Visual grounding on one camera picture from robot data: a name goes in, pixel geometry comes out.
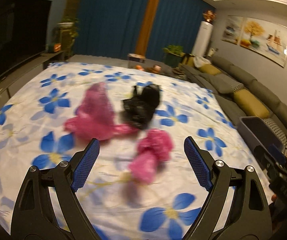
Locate flat box on table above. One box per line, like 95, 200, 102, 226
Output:
127, 53, 146, 63

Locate orange curtain strip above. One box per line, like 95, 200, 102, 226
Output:
135, 0, 160, 56

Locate grey sectional sofa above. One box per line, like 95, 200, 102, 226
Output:
179, 56, 287, 135

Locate black white patterned cushion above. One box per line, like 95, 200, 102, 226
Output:
220, 75, 244, 92
263, 118, 287, 156

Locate small pink plastic bag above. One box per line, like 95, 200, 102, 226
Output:
128, 128, 174, 184

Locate black television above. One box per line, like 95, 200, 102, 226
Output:
0, 0, 52, 78

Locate far black white patterned cushion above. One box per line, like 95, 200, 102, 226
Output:
220, 75, 244, 92

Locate dark grey cushion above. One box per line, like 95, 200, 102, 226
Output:
200, 73, 233, 94

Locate dark purple trash bin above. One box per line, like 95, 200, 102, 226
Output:
237, 116, 284, 153

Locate far mustard cushion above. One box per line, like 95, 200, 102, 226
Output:
198, 64, 221, 75

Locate orange artificial flower bouquet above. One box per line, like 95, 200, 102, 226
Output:
203, 10, 216, 24

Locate sailboat tree painting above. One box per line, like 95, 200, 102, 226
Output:
240, 17, 287, 67

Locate plant on tall stand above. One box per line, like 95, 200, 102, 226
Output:
52, 17, 79, 60

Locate blue floral white tablecloth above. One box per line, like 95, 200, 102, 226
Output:
0, 63, 272, 239

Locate left landscape painting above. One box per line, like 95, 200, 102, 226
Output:
222, 15, 243, 44

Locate mustard cushion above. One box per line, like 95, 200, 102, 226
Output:
233, 89, 270, 119
198, 64, 221, 75

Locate near black white patterned cushion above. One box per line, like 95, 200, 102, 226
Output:
263, 118, 287, 156

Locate blue window curtain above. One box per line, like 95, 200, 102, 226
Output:
74, 0, 216, 61

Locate orange fruit ornament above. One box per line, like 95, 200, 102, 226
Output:
135, 65, 144, 71

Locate near mustard cushion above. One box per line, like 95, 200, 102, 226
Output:
233, 89, 270, 119

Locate dark coffee table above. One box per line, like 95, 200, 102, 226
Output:
67, 55, 176, 77

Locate white standing air conditioner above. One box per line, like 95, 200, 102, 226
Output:
191, 21, 213, 57

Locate white cloth on sofa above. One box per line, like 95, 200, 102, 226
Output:
193, 56, 211, 68

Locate black plastic bag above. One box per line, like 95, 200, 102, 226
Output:
122, 83, 161, 130

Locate green potted plant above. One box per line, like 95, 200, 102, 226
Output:
163, 45, 184, 68

